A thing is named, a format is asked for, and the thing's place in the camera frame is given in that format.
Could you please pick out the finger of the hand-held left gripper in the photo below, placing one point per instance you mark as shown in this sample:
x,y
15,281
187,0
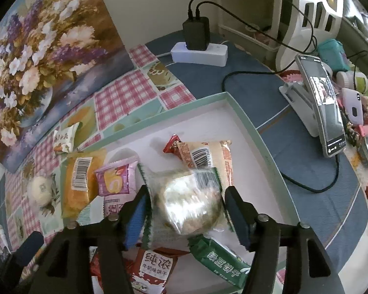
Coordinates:
x,y
24,251

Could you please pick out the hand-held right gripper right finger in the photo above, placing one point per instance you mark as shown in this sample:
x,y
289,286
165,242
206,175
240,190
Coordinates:
x,y
239,220

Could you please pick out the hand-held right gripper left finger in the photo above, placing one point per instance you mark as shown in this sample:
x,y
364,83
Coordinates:
x,y
135,223

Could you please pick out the green biscuit packet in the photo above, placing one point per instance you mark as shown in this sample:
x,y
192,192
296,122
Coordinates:
x,y
220,260

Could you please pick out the red biscuit packet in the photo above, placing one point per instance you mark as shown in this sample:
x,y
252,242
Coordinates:
x,y
155,269

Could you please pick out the clear round cake packet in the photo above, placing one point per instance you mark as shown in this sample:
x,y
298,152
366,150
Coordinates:
x,y
187,205

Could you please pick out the brown snack packet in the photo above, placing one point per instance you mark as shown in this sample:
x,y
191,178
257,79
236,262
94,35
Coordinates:
x,y
214,156

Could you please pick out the shallow white box green rim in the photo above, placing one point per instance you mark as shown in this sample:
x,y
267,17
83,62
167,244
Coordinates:
x,y
227,122

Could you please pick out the pink and white snack packet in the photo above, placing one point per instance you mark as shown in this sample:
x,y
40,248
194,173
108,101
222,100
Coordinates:
x,y
113,208

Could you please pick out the purple snack packet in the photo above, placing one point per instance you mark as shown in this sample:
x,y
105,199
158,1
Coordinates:
x,y
116,180

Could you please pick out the orange snack packet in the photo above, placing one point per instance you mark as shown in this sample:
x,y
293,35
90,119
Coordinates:
x,y
76,199

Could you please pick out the white round bun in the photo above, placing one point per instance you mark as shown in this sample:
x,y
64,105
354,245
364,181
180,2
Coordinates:
x,y
41,190

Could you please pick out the small red candy packet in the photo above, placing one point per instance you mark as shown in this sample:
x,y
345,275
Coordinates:
x,y
171,147

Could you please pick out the blue cloth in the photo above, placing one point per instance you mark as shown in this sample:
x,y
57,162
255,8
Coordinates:
x,y
309,165

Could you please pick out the small white snack packet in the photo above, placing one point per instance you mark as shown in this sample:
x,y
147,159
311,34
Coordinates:
x,y
66,139

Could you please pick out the pink checkered patchwork cloth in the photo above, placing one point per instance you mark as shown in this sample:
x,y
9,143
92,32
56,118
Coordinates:
x,y
116,98

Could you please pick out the white phone stand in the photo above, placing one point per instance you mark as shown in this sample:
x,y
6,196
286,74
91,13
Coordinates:
x,y
297,104

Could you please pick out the smartphone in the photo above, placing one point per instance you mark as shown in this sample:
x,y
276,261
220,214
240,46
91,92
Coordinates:
x,y
325,107

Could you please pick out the purple and white device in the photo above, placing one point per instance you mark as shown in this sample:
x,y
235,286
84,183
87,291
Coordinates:
x,y
354,107

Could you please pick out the white power strip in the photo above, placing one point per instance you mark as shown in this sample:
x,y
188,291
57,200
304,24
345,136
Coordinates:
x,y
214,55

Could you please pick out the white lattice chair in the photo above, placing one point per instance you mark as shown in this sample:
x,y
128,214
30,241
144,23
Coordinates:
x,y
289,52

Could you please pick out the white round container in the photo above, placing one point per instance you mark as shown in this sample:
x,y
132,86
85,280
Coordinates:
x,y
345,79

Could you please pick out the green and white jar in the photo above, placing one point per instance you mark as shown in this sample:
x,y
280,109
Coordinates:
x,y
360,82

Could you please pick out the black charger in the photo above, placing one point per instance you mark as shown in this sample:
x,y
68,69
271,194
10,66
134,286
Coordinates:
x,y
196,33

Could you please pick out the floral painting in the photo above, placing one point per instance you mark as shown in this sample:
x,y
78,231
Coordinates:
x,y
49,52

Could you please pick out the teal pouch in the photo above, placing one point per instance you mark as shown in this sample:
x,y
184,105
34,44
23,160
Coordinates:
x,y
331,52

